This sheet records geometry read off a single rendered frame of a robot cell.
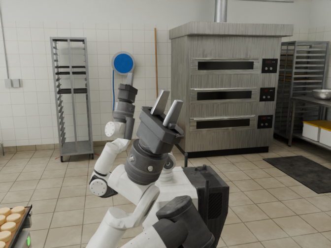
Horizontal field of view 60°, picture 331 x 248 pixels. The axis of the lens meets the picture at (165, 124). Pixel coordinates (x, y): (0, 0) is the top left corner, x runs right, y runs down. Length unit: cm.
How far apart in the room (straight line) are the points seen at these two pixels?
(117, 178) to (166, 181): 35
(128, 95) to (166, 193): 48
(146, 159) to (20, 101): 469
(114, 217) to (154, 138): 23
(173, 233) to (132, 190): 21
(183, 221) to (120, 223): 20
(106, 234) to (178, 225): 21
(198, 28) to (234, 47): 71
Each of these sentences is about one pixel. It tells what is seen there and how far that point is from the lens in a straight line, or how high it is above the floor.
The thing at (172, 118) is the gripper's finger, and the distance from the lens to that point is 60.
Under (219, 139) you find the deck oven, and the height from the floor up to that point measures 28.
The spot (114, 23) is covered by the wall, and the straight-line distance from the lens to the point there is 508.
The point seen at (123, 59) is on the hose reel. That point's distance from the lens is 492.
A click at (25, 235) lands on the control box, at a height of 84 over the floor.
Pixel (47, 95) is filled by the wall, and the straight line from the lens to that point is 516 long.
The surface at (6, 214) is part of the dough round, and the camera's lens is 141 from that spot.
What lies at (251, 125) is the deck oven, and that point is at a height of 49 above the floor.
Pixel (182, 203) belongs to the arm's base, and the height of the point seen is 114.
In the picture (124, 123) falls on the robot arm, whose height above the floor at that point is 127.
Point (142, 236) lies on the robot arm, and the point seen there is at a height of 106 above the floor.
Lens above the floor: 154
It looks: 13 degrees down
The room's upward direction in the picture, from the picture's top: straight up
